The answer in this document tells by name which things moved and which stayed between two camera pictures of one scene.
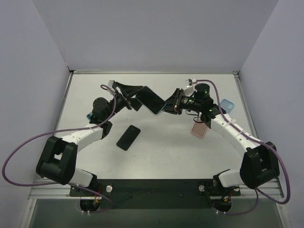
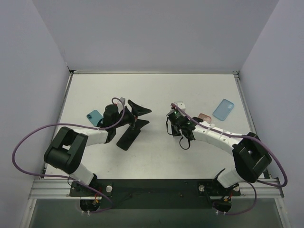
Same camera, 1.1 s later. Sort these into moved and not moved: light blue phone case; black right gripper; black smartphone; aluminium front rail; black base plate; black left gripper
Moved: black right gripper; black left gripper
Not moved: black smartphone; black base plate; light blue phone case; aluminium front rail
